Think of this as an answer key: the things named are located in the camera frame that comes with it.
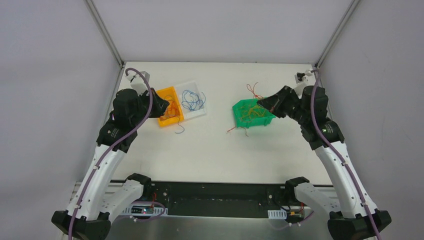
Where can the orange plastic bin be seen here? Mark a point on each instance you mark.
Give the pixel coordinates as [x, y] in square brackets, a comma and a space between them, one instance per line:
[173, 113]

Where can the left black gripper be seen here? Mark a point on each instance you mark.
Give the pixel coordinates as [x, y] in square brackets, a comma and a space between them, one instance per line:
[156, 105]

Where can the green plastic bin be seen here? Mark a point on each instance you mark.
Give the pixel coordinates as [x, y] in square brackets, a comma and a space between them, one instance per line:
[247, 113]

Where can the white plastic bin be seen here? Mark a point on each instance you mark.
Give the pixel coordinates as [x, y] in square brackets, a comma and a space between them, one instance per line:
[192, 100]

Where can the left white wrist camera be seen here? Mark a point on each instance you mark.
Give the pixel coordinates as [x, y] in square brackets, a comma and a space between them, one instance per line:
[137, 83]

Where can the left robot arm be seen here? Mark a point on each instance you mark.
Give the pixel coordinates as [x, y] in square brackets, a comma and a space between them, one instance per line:
[90, 214]

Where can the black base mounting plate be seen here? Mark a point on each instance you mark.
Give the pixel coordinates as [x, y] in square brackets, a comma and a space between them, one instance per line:
[227, 200]

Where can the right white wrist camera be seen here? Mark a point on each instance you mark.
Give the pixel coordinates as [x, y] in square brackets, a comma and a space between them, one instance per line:
[305, 79]

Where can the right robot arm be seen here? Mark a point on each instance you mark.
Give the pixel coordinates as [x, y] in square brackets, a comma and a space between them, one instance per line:
[354, 215]

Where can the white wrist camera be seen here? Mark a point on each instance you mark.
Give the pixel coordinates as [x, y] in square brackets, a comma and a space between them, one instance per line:
[305, 79]
[137, 83]

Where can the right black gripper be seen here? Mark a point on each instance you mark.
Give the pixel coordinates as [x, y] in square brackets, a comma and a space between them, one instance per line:
[279, 103]

